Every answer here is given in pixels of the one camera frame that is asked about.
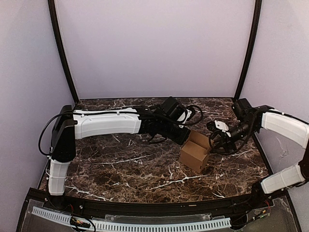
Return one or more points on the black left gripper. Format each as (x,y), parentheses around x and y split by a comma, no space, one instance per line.
(181,140)

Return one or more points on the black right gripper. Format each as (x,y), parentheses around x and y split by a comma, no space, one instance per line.
(223,144)

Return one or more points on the brown cardboard box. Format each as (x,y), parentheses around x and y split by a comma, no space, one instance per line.
(195,151)

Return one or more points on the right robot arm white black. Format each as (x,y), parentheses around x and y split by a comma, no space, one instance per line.
(253,119)

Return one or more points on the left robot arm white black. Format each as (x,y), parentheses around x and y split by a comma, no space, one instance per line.
(170,120)

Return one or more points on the right small circuit board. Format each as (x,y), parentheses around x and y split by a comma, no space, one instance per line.
(262,214)

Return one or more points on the small circuit board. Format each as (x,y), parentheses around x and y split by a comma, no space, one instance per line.
(79,225)
(262,214)

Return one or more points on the left small circuit board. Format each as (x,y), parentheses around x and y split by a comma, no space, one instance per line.
(79,225)

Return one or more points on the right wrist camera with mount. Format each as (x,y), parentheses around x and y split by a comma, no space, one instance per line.
(218,126)

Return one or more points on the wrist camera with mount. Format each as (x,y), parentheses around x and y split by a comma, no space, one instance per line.
(218,126)
(187,115)

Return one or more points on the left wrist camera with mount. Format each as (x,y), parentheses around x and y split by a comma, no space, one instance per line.
(187,115)

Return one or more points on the white slotted cable duct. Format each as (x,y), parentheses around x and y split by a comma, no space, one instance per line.
(195,223)

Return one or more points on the right black frame post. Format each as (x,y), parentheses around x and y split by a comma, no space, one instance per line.
(250,46)

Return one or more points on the black frame post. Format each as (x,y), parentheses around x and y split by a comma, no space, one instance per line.
(61,50)
(250,46)

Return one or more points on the black front table rail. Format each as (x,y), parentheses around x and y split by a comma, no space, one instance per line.
(219,207)

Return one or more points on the left black frame post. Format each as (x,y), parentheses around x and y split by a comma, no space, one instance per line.
(61,50)

